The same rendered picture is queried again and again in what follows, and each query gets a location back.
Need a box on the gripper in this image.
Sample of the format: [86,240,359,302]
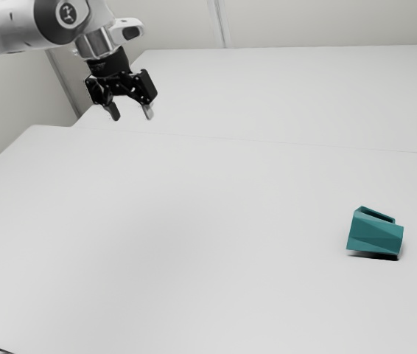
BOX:
[84,46,158,122]

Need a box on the teal faceted mug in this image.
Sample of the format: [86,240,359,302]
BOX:
[346,206,405,258]

